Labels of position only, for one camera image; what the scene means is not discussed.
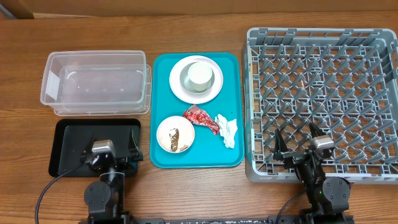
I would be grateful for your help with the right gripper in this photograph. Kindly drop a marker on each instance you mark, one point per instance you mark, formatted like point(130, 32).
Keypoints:
point(298, 156)

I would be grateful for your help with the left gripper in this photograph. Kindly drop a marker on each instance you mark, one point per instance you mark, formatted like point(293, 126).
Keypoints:
point(132, 144)

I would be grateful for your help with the brown food scrap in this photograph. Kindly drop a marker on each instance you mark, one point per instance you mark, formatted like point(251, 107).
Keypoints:
point(174, 137)

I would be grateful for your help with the white napkin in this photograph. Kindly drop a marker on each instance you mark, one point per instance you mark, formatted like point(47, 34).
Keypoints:
point(228, 130)

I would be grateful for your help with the small pink-white bowl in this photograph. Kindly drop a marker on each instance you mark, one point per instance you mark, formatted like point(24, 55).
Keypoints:
point(186, 133)

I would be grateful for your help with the red foil wrapper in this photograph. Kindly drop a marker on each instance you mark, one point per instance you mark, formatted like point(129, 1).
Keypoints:
point(200, 117)

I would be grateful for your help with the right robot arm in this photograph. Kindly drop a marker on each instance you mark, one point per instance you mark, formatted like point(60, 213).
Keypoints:
point(328, 196)

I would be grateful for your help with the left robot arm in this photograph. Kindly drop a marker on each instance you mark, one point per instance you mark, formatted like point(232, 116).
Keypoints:
point(105, 197)

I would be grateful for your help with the grey dishwasher rack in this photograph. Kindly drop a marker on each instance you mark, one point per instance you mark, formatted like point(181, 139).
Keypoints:
point(343, 80)

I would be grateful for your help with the black plastic tray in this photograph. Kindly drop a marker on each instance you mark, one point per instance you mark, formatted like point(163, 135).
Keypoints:
point(72, 135)

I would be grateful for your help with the clear plastic bin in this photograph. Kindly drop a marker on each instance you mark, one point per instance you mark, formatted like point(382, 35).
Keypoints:
point(97, 83)

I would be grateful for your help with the large white plate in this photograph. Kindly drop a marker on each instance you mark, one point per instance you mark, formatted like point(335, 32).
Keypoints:
point(184, 95)

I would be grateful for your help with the teal serving tray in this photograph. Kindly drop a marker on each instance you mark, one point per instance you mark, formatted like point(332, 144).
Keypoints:
point(207, 149)

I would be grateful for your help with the grey bowl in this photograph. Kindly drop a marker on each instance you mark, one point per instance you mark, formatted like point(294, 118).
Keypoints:
point(185, 82)

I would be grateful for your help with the pale green cup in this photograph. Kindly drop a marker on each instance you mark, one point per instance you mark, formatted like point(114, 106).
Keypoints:
point(199, 76)

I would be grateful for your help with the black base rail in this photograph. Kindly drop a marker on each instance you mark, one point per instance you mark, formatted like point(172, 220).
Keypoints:
point(286, 219)

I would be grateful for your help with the cardboard wall panel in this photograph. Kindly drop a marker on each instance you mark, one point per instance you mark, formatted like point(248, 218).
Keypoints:
point(109, 8)

